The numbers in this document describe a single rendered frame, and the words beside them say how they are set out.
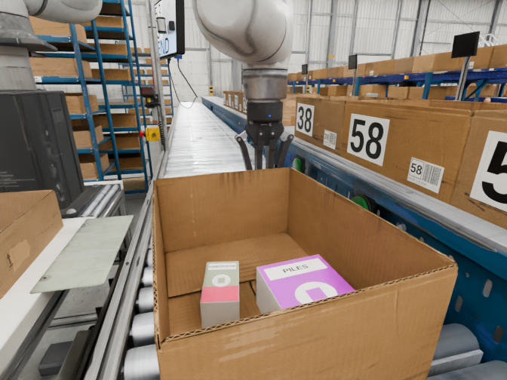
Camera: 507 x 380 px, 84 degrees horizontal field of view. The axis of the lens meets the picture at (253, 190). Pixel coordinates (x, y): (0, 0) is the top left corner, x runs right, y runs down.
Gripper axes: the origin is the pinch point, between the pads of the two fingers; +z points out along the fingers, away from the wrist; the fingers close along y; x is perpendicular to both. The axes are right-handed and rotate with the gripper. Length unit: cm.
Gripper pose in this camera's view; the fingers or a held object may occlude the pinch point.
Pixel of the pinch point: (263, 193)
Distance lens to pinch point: 65.2
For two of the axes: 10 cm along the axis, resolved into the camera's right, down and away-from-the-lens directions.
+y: -9.7, 0.8, -2.2
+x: 2.3, 3.3, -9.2
